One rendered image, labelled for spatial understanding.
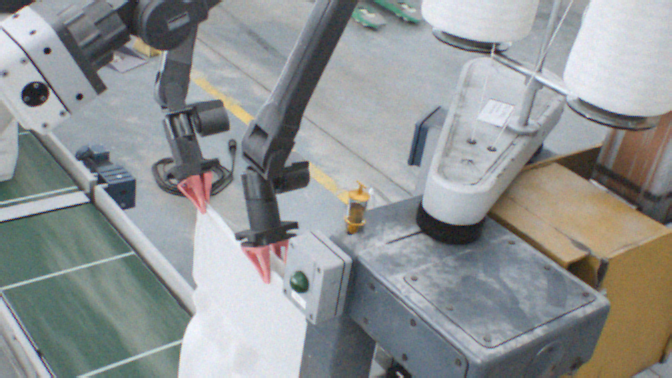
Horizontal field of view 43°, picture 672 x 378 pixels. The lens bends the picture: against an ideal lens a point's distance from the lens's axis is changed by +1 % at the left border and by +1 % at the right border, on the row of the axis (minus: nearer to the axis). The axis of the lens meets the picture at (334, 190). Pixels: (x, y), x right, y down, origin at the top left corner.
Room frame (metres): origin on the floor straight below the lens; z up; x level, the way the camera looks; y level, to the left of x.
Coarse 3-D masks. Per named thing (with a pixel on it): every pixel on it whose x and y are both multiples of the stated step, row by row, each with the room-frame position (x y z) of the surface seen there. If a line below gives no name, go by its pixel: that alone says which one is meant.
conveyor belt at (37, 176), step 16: (32, 144) 2.61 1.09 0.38; (32, 160) 2.51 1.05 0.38; (48, 160) 2.52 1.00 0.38; (16, 176) 2.39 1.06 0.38; (32, 176) 2.41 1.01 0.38; (48, 176) 2.42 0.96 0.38; (64, 176) 2.44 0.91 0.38; (0, 192) 2.28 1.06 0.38; (16, 192) 2.30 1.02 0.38; (32, 192) 2.31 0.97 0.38; (48, 192) 2.33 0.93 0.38; (64, 192) 2.35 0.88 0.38; (64, 208) 2.32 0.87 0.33
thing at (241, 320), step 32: (224, 224) 1.34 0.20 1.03; (224, 256) 1.33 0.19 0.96; (224, 288) 1.32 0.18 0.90; (256, 288) 1.24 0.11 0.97; (192, 320) 1.32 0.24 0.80; (224, 320) 1.30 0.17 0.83; (256, 320) 1.23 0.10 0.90; (288, 320) 1.17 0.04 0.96; (192, 352) 1.28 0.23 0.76; (224, 352) 1.22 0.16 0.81; (256, 352) 1.22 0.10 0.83; (288, 352) 1.16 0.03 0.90
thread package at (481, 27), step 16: (432, 0) 1.19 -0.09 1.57; (448, 0) 1.17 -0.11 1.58; (464, 0) 1.16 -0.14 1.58; (480, 0) 1.15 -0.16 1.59; (496, 0) 1.15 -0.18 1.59; (512, 0) 1.16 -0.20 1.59; (528, 0) 1.18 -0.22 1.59; (432, 16) 1.19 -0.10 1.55; (448, 16) 1.17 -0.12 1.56; (464, 16) 1.15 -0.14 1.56; (480, 16) 1.15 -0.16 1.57; (496, 16) 1.15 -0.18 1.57; (512, 16) 1.16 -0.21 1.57; (528, 16) 1.18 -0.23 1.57; (448, 32) 1.17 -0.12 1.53; (464, 32) 1.15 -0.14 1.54; (480, 32) 1.15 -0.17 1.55; (496, 32) 1.15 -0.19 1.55; (512, 32) 1.17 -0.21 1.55; (528, 32) 1.20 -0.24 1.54
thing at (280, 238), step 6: (270, 234) 1.23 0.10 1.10; (276, 234) 1.23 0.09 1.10; (282, 234) 1.24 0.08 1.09; (288, 234) 1.26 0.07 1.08; (294, 234) 1.26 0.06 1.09; (264, 240) 1.22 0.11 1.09; (270, 240) 1.22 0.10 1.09; (276, 240) 1.23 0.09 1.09; (282, 240) 1.24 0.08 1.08; (288, 240) 1.25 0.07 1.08; (276, 246) 1.27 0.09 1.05; (276, 252) 1.27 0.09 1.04
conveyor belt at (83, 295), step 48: (0, 240) 2.03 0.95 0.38; (48, 240) 2.07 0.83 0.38; (96, 240) 2.11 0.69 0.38; (0, 288) 1.82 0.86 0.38; (48, 288) 1.85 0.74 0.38; (96, 288) 1.88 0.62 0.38; (144, 288) 1.91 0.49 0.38; (48, 336) 1.66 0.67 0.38; (96, 336) 1.69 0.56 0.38; (144, 336) 1.72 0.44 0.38
